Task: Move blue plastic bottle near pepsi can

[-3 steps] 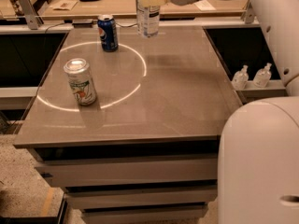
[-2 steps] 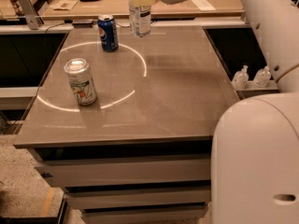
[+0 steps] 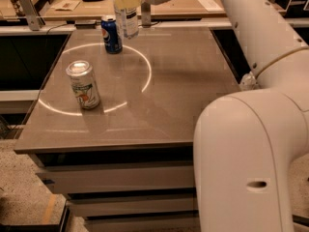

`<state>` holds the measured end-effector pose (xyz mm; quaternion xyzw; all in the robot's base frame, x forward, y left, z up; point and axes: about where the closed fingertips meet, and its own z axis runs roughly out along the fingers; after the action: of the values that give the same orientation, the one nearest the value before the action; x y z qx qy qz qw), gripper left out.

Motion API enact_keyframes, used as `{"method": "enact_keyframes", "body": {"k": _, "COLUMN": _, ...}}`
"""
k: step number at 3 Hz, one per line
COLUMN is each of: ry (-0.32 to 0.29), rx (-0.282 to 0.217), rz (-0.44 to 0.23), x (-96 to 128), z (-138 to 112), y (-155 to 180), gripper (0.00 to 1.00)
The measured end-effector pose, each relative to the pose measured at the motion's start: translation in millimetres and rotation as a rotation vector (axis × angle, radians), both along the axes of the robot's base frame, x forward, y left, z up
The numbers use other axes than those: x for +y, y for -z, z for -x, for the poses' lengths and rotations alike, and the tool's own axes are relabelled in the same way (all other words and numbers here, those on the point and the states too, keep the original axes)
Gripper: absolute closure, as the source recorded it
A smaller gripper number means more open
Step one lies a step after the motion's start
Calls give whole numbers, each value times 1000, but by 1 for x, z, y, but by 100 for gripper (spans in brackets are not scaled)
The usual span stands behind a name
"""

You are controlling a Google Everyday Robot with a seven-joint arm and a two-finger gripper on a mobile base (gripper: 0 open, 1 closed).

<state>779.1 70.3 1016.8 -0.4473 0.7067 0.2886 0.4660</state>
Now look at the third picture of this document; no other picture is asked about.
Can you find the blue pepsi can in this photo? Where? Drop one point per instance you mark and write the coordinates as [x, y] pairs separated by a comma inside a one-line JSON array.
[[112, 41]]

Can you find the white green soda can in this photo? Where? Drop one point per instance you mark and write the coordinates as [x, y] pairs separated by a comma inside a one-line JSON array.
[[83, 84]]

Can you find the left sanitizer pump bottle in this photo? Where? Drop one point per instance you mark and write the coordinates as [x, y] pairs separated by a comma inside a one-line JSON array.
[[248, 82]]

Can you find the grey drawer cabinet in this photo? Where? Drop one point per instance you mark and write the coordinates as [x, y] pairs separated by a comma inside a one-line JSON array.
[[127, 164]]

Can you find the tan card on desk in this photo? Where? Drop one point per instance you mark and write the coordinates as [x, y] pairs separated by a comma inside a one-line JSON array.
[[66, 5]]

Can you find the white paper note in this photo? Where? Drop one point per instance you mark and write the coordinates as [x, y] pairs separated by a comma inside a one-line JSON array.
[[211, 6]]

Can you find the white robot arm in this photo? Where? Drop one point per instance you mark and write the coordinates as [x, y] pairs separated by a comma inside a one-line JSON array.
[[245, 142]]

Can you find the middle metal bracket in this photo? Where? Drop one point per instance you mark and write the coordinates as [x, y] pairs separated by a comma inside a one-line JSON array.
[[146, 18]]

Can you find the left metal bracket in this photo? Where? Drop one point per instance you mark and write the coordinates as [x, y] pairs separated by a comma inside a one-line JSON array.
[[34, 20]]

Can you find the metal bracket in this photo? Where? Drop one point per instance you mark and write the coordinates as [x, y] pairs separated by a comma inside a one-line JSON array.
[[34, 20], [146, 18]]

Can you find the clear plastic water bottle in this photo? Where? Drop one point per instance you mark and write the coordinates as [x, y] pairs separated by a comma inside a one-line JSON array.
[[127, 22]]

